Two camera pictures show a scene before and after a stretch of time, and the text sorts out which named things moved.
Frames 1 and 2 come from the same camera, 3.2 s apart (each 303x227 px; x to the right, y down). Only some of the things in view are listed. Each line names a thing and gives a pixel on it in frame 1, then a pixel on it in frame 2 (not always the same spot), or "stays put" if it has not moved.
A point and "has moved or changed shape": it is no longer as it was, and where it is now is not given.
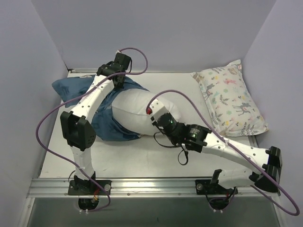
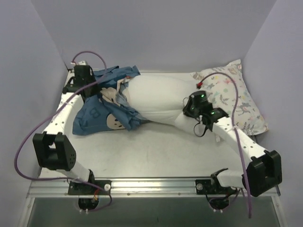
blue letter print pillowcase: [68, 90] has moved or changed shape
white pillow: [129, 108] → [160, 99]
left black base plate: [83, 187] stays put
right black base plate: [205, 187] stays put
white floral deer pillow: [229, 102] stays put
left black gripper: [119, 80] → [88, 88]
